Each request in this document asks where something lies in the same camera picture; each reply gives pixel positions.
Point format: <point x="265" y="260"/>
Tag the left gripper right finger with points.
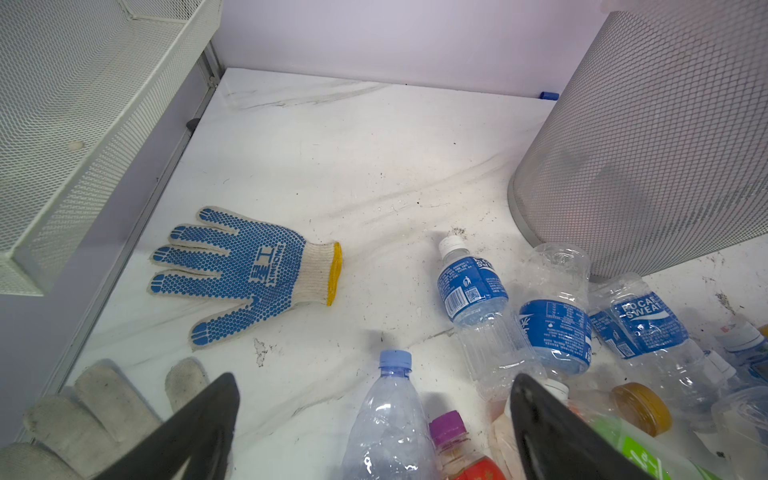
<point x="554" y="443"/>

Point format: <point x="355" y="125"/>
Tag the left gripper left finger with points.
<point x="195" y="443"/>

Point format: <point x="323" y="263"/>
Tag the yellow-cap clear bottle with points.
<point x="636" y="417"/>

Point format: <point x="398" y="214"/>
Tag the large clear blue-cap bottle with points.
<point x="390" y="437"/>

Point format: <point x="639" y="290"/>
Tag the grey mesh waste bin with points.
<point x="656" y="151"/>

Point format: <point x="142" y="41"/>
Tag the red label purple-cap bottle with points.
<point x="458" y="457"/>

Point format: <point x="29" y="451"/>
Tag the green orange label bottle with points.
<point x="590" y="405"/>

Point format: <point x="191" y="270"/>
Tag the capless blue label bottle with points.
<point x="553" y="309"/>

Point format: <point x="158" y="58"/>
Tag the Pocari Sweat bottle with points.
<point x="638" y="327"/>

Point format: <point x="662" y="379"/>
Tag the blue dotted work glove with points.
<point x="264" y="268"/>

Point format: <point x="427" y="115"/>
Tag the white mesh lower shelf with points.
<point x="83" y="84"/>

